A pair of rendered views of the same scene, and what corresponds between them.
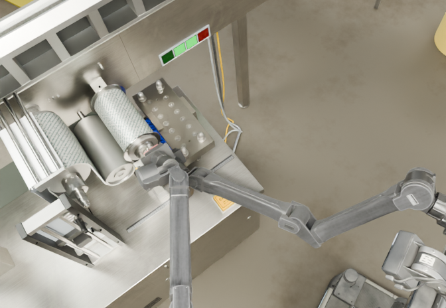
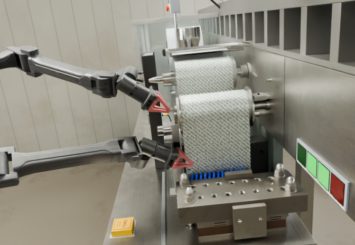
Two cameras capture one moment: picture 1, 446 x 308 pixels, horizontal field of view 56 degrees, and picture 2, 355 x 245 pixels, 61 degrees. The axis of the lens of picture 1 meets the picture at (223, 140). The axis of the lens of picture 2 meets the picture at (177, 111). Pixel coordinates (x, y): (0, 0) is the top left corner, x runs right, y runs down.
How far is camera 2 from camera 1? 166 cm
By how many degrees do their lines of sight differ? 86
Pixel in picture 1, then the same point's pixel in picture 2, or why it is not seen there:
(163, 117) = (242, 182)
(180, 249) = (56, 63)
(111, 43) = (280, 62)
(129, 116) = (206, 95)
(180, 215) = (76, 69)
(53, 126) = (215, 62)
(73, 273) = not seen: hidden behind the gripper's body
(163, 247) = (131, 184)
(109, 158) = not seen: hidden behind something
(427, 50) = not seen: outside the picture
